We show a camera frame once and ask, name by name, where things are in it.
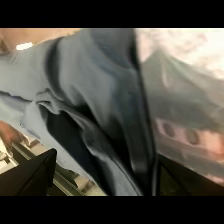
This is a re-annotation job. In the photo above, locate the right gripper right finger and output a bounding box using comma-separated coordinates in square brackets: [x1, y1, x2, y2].
[157, 154, 224, 197]

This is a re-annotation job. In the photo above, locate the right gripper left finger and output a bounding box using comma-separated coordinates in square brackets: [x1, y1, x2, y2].
[0, 148, 58, 197]

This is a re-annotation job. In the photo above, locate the grey-blue garment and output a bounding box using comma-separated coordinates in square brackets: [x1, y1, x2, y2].
[0, 28, 158, 197]

